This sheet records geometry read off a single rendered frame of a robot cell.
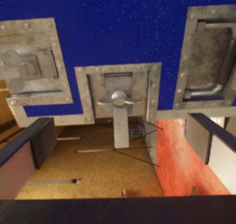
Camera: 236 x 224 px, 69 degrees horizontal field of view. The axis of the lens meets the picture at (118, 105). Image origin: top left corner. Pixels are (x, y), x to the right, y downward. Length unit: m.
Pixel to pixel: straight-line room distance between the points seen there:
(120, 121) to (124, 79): 0.07
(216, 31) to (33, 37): 0.26
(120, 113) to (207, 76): 0.16
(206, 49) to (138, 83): 0.11
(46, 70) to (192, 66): 0.23
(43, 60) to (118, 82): 0.12
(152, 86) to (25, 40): 0.20
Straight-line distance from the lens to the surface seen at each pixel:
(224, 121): 1.41
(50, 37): 0.26
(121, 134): 0.28
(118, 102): 0.27
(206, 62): 0.31
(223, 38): 0.31
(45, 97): 0.30
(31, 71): 0.28
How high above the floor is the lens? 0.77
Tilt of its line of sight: 1 degrees up
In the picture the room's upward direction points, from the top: 93 degrees counter-clockwise
